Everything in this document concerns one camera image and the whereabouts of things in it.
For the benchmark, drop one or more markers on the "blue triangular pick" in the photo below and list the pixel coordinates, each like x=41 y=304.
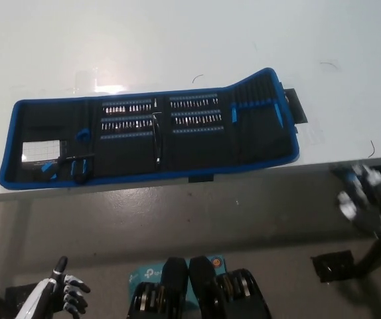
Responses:
x=82 y=134

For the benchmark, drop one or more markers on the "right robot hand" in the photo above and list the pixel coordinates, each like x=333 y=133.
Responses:
x=359 y=196

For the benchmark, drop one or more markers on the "black floor mat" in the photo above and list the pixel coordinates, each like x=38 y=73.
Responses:
x=14 y=295

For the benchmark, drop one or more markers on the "black blue-edged toolkit roll case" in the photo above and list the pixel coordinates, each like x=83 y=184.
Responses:
x=127 y=149

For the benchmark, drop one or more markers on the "teal tp-link box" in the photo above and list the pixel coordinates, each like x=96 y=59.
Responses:
x=145 y=274

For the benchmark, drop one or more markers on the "thin black bar tool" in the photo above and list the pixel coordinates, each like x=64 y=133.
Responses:
x=77 y=157

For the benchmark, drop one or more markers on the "blue black tweezers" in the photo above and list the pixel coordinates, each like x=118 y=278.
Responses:
x=79 y=169

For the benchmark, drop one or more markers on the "long blue pry tool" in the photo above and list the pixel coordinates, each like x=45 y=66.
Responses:
x=279 y=114

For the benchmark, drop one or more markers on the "row of steel screwdriver bits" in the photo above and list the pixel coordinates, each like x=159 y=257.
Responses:
x=194 y=103
x=127 y=125
x=198 y=119
x=127 y=108

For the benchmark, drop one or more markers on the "short blue spudger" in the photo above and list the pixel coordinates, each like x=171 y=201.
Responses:
x=234 y=113

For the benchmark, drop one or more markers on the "white grid card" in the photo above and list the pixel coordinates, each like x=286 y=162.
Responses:
x=41 y=149

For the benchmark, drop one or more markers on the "black table leg foot plate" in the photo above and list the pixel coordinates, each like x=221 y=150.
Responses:
x=333 y=266

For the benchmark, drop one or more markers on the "black flexible extension shaft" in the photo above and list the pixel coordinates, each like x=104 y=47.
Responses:
x=157 y=139

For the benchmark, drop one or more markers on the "black tape patch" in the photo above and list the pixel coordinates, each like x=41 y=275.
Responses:
x=296 y=109

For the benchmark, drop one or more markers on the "small blue plastic tool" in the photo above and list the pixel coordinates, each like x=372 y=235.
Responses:
x=48 y=169

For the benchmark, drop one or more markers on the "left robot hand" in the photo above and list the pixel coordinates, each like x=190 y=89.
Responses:
x=66 y=292

